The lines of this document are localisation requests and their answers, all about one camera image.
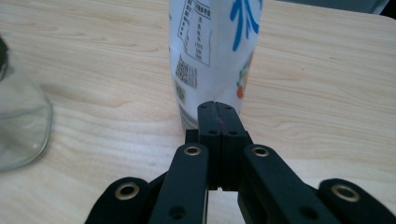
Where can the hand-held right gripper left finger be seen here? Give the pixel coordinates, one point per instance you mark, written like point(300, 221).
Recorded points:
point(210, 143)

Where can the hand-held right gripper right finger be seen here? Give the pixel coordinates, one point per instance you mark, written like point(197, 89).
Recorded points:
point(232, 146)

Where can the white printed stand-up pouch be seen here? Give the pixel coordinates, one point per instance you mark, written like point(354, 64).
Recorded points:
point(202, 56)

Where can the square clear glass jar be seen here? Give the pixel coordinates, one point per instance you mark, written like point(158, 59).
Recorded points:
point(21, 124)

